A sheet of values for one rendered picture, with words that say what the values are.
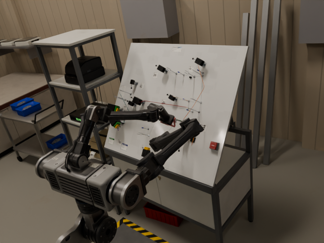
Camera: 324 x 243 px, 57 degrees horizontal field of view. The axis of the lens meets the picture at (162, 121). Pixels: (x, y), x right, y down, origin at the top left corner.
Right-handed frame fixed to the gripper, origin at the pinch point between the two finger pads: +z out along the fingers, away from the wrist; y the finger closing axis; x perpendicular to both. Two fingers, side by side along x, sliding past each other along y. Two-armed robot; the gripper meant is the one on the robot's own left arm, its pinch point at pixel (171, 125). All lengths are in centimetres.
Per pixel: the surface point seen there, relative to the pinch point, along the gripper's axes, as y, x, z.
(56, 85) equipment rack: 134, 1, -13
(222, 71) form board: -14, -53, 1
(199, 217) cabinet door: -16, 38, 73
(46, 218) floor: 156, 114, 91
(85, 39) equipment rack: 93, -33, -42
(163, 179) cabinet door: 17, 27, 50
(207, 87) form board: -5.5, -40.8, 6.4
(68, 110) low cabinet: 369, -41, 166
